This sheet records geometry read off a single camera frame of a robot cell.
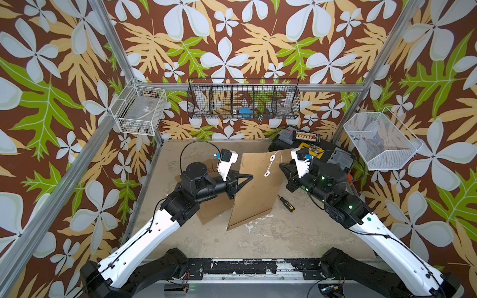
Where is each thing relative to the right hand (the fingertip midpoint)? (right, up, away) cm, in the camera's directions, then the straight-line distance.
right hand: (280, 164), depth 67 cm
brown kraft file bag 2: (-26, -22, +22) cm, 41 cm away
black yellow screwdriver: (+9, -21, +24) cm, 33 cm away
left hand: (-11, -3, -6) cm, 13 cm away
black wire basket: (-11, +35, +32) cm, 49 cm away
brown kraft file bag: (-7, -10, -2) cm, 13 cm away
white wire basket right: (+51, +10, +15) cm, 54 cm away
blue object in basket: (-11, +28, +30) cm, 42 cm away
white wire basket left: (-62, +25, +19) cm, 69 cm away
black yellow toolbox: (+26, +5, +25) cm, 36 cm away
